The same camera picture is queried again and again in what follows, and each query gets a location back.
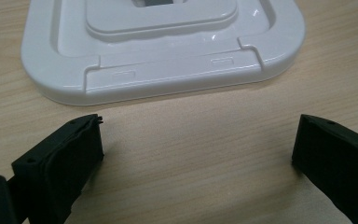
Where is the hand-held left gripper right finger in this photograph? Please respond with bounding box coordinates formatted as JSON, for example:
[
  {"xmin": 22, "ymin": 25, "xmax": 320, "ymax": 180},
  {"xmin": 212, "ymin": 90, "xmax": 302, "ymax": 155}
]
[{"xmin": 291, "ymin": 113, "xmax": 358, "ymax": 224}]

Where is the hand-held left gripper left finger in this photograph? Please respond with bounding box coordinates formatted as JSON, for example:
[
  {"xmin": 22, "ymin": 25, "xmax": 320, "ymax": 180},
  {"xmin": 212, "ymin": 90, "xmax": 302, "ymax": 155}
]
[{"xmin": 10, "ymin": 113, "xmax": 105, "ymax": 224}]

